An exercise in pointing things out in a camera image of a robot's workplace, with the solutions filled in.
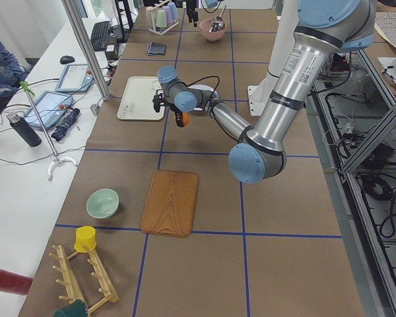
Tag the dark green cup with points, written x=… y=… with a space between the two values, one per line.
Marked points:
x=76 y=309

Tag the teach pendant tablet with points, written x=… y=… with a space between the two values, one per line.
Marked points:
x=75 y=77
x=51 y=107

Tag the blue pastel cup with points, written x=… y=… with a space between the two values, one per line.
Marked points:
x=174 y=11

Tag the green-tipped metal stand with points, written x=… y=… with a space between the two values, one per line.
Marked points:
x=59 y=160

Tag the metal scoop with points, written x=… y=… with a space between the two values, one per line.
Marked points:
x=217 y=23

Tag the black water bottle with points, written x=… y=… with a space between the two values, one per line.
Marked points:
x=20 y=125

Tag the orange fruit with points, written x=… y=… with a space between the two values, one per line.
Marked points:
x=184 y=120

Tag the seated person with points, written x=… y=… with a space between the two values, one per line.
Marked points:
x=11 y=74

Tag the purple pastel cup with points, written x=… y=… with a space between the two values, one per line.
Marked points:
x=168 y=12

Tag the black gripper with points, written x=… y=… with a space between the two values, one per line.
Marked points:
x=175 y=110

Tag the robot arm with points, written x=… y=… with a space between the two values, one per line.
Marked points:
x=323 y=28
x=192 y=6

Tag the green bowl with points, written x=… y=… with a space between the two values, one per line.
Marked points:
x=103 y=203

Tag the grey folded cloth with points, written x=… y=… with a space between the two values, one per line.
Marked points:
x=156 y=49

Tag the black keyboard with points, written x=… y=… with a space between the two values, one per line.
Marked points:
x=99 y=35

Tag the yellow cup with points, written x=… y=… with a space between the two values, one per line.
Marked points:
x=85 y=239

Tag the green pastel cup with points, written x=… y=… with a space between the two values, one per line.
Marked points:
x=161 y=19

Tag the red cylinder bottle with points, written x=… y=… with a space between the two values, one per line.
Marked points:
x=14 y=283

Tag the white wire cup rack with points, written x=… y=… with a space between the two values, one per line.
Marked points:
x=151 y=15

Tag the folded blue umbrella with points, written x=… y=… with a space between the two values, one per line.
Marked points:
x=62 y=129

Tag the pink bowl with ice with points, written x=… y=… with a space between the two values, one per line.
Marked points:
x=206 y=31

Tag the wooden cutting board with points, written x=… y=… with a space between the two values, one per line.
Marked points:
x=170 y=205

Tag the aluminium frame post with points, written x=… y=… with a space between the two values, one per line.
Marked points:
x=86 y=47

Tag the wooden peg rack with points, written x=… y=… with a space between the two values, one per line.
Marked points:
x=83 y=277

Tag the cream bear tray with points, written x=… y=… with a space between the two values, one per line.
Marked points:
x=136 y=102

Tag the far teach pendant tablet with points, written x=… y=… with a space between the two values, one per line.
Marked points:
x=75 y=77

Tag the black computer mouse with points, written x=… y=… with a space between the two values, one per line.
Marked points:
x=66 y=59

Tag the near teach pendant tablet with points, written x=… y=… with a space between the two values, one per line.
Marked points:
x=51 y=107

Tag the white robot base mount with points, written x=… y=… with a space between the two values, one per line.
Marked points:
x=258 y=97

